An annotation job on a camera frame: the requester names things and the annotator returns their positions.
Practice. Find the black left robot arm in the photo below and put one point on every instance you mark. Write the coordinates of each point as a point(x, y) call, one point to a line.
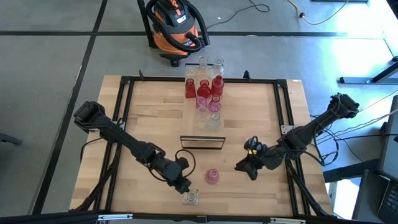
point(124, 140)

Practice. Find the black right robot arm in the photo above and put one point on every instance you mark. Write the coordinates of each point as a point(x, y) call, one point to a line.
point(320, 124)

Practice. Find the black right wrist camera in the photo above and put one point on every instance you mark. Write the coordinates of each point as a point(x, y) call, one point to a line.
point(253, 148)

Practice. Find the red bottle-shaped glass vase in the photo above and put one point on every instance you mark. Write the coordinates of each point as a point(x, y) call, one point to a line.
point(217, 86)

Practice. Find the silver rail plate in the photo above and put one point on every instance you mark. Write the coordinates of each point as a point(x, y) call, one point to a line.
point(115, 216)
point(287, 220)

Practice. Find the red ribbed square vase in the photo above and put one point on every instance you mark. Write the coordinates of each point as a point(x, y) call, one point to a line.
point(190, 89)

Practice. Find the dark keyboard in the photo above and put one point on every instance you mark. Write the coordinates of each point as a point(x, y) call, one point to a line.
point(390, 202)

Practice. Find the clear ribbed narrow-neck vase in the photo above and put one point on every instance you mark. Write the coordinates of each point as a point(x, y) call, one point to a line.
point(215, 122)

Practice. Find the pink ribbed wide-mouth vase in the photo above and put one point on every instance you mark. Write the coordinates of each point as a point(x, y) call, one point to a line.
point(201, 102)

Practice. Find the dark gray chair leg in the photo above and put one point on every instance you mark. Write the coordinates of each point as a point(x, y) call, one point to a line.
point(9, 139)

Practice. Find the orange black shop vacuum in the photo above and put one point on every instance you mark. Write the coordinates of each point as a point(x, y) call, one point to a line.
point(174, 40)

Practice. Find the black metal table frame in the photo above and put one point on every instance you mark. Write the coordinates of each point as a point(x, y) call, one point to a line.
point(155, 79)

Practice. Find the clear cut-crystal vase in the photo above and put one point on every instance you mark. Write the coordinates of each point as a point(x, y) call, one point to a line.
point(191, 198)

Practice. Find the gray computer monitor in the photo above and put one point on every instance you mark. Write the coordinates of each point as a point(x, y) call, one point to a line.
point(391, 149)

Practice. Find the clear wide-rim glass vase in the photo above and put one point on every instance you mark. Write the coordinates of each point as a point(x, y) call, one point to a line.
point(202, 115)

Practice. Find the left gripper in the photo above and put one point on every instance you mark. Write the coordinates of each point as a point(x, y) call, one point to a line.
point(172, 172)

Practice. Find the pink tall conical vase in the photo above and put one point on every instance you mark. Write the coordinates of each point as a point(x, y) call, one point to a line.
point(212, 176)

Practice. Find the dark gray box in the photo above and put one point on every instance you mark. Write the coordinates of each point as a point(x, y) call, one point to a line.
point(367, 196)

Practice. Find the wooden shelf with black frame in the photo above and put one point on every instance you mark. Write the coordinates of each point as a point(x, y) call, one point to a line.
point(189, 118)

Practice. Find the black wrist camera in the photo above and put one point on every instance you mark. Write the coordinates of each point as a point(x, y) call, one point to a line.
point(183, 163)
point(253, 148)

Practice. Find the gray desk leg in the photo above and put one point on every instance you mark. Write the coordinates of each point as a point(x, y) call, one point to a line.
point(351, 80)

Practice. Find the red round glass vase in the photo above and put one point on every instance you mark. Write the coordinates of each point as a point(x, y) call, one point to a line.
point(204, 90)

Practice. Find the clear conical flask vase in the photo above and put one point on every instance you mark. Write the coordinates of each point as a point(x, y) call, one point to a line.
point(217, 68)

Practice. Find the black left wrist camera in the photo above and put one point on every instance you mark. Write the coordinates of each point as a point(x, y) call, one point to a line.
point(183, 163)

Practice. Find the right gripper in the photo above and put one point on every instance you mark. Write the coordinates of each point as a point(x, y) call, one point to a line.
point(267, 158)

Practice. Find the clear smooth glass vase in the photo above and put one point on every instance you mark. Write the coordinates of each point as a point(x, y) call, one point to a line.
point(202, 63)

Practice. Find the silver metal mounting bracket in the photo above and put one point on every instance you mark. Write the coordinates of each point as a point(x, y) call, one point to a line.
point(286, 129)

